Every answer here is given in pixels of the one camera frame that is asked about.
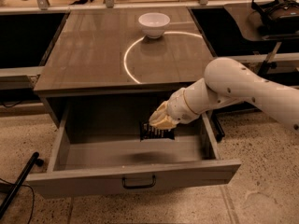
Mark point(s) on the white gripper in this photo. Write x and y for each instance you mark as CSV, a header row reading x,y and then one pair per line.
x,y
177,106

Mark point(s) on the black rxbar chocolate wrapper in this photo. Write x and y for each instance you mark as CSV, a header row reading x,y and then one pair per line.
x,y
149,132

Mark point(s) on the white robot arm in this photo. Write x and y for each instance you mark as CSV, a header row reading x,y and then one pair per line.
x,y
227,82

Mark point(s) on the grey wooden drawer cabinet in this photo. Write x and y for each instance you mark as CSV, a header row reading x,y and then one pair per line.
x,y
105,50

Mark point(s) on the open grey top drawer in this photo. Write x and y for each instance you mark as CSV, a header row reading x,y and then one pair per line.
x,y
98,144

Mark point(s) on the black stand leg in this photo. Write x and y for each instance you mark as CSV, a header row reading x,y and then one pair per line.
x,y
219,130

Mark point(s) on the white ceramic bowl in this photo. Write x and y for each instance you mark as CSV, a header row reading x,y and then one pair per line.
x,y
153,24

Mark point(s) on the dark side table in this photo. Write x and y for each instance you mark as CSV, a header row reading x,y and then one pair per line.
x,y
250,24

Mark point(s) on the black pole with wheel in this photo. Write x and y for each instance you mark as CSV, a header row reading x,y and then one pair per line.
x,y
10,190

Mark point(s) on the black vr headset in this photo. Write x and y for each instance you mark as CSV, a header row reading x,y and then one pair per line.
x,y
279,16

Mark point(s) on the black metal drawer handle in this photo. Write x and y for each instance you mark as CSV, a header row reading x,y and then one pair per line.
x,y
139,183

